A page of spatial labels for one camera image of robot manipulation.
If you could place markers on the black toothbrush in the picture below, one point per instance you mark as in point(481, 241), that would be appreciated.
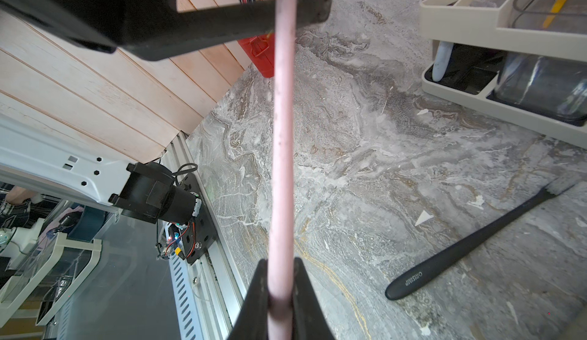
point(423, 273)

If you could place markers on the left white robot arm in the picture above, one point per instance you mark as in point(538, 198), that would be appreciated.
point(91, 91)

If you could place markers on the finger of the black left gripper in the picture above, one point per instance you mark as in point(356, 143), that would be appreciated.
point(152, 30)

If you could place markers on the yellow toothbrush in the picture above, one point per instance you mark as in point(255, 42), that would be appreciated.
point(555, 9)

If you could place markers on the light pink toothbrush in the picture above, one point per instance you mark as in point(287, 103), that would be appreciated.
point(281, 239)

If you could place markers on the pale blue toothbrush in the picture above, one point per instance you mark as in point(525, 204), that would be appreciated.
point(442, 59)

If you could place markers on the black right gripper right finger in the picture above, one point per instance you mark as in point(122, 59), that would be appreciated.
point(308, 320)

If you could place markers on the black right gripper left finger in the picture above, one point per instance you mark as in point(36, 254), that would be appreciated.
point(252, 322)

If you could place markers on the red pencil cup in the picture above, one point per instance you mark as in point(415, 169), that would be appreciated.
point(261, 51)

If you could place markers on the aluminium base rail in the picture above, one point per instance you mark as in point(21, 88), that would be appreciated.
point(207, 292)

